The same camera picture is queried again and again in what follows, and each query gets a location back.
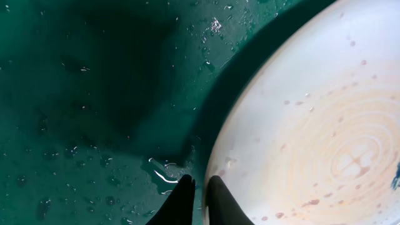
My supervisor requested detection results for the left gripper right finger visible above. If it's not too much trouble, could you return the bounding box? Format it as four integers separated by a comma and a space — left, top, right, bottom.
206, 175, 254, 225

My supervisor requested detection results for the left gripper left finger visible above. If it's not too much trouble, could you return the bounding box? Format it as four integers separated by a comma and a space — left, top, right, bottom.
146, 174, 196, 225

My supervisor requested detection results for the light blue plate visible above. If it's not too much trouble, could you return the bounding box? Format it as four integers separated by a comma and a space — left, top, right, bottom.
202, 0, 399, 224

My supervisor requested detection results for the teal plastic tray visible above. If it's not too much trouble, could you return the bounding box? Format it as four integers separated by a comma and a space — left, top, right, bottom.
1, 0, 329, 224

